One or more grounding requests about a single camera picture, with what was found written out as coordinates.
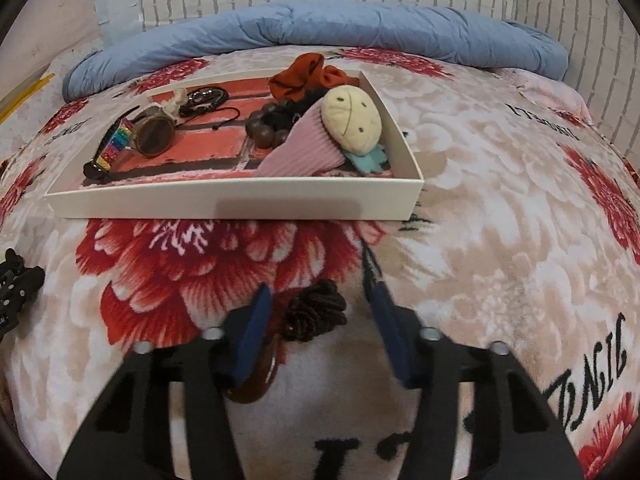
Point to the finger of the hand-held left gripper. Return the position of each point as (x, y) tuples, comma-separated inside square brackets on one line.
[(17, 285)]

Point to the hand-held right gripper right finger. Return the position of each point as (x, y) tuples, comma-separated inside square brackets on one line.
[(392, 335)]

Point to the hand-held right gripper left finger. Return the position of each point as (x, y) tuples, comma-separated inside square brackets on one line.
[(250, 340)]

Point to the amber brown bangle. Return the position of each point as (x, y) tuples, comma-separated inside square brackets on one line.
[(267, 375)]

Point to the brick print shallow box tray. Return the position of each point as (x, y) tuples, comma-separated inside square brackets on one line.
[(225, 205)]

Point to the pink plush hair clip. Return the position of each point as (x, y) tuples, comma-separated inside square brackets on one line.
[(310, 145)]

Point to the floral printed blanket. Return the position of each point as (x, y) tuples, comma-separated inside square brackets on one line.
[(475, 210)]

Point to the orange fabric scrunchie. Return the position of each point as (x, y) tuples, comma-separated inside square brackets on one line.
[(300, 80)]

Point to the clear plastic bag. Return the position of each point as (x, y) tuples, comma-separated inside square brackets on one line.
[(117, 5)]

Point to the blue quilt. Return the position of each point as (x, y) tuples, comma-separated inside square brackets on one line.
[(325, 27)]

